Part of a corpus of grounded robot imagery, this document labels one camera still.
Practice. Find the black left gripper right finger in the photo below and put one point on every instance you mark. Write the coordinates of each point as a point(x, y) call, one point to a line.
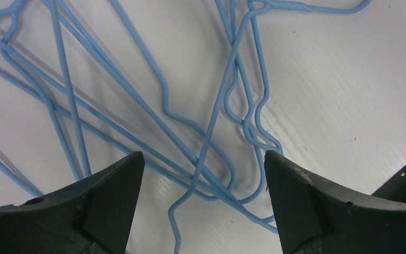
point(316, 215)

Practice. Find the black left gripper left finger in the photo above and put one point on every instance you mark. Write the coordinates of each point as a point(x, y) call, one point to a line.
point(93, 215)

